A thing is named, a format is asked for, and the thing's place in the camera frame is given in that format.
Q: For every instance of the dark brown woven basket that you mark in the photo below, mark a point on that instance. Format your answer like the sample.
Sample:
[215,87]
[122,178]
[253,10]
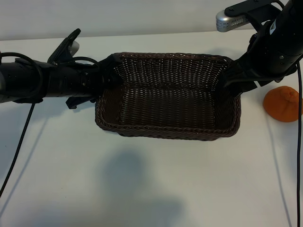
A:
[165,101]

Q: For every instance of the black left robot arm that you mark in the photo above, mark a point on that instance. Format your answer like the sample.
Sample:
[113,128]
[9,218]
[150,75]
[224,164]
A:
[19,78]

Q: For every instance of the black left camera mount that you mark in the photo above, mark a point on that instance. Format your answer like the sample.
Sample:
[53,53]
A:
[62,50]

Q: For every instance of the orange fruit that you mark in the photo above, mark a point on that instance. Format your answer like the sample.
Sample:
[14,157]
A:
[280,106]

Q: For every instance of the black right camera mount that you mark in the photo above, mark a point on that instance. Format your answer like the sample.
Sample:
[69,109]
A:
[251,8]

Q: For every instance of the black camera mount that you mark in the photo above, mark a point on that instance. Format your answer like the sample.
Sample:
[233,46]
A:
[251,8]
[62,50]

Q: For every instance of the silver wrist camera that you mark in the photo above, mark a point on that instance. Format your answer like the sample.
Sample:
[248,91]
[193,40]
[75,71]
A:
[225,22]
[74,47]

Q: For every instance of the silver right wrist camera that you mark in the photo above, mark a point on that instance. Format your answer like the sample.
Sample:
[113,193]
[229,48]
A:
[225,22]

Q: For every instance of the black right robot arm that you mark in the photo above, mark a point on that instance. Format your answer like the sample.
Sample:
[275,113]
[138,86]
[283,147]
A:
[293,9]

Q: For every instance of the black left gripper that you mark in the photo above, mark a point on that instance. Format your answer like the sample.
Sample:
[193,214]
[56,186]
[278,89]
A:
[75,80]

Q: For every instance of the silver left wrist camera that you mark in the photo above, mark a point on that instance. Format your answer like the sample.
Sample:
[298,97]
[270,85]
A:
[74,47]

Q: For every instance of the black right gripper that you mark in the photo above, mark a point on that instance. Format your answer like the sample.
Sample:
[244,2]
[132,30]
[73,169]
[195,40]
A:
[274,54]

